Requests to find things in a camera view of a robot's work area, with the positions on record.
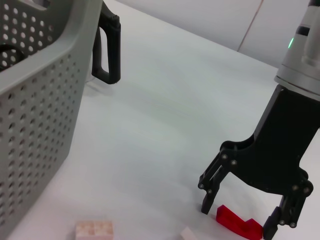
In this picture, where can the white toy brick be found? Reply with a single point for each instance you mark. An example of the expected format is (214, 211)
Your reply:
(187, 234)
(95, 228)

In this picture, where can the grey perforated storage basket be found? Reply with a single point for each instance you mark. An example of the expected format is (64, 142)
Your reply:
(45, 120)

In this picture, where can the dark red long toy brick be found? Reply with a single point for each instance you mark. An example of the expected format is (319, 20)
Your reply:
(237, 222)

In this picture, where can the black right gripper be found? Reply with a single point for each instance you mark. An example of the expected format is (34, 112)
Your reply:
(280, 150)

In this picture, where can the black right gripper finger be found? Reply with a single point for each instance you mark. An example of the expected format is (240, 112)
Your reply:
(210, 192)

